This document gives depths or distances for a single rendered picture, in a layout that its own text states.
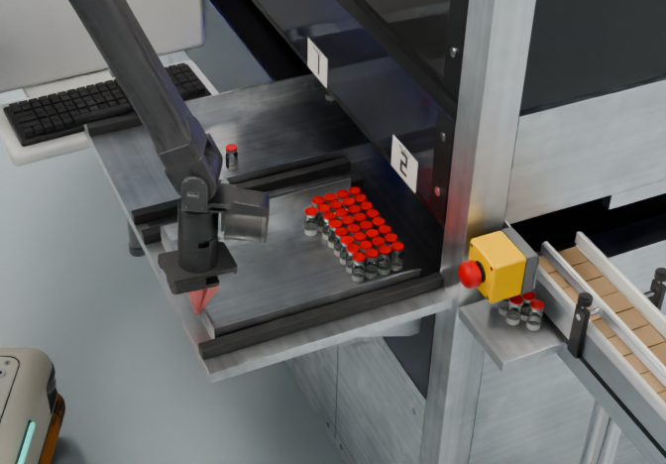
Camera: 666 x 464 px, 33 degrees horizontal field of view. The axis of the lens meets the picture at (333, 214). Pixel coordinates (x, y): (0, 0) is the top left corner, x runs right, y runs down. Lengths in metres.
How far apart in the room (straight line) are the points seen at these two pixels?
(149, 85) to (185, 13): 1.03
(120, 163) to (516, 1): 0.87
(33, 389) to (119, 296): 0.65
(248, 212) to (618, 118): 0.56
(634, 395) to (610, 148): 0.37
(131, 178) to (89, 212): 1.39
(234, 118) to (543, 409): 0.79
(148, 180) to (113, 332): 1.05
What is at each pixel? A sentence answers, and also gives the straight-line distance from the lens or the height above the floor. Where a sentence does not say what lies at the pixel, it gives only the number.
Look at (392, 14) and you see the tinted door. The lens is 1.74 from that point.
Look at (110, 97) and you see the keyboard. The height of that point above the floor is 0.83.
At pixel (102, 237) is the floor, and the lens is 3.28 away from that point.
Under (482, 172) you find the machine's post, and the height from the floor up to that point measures 1.13.
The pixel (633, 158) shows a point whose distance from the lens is 1.77.
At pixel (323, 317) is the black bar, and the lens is 1.69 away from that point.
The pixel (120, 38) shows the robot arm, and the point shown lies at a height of 1.37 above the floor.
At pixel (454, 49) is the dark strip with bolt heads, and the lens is 1.56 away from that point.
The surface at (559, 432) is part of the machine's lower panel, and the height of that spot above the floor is 0.46.
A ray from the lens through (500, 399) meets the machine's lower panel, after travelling 1.98.
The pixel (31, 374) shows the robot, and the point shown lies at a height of 0.27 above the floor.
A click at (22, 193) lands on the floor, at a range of 3.50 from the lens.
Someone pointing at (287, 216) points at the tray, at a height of 0.88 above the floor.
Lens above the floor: 2.06
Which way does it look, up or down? 38 degrees down
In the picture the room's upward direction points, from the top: 1 degrees clockwise
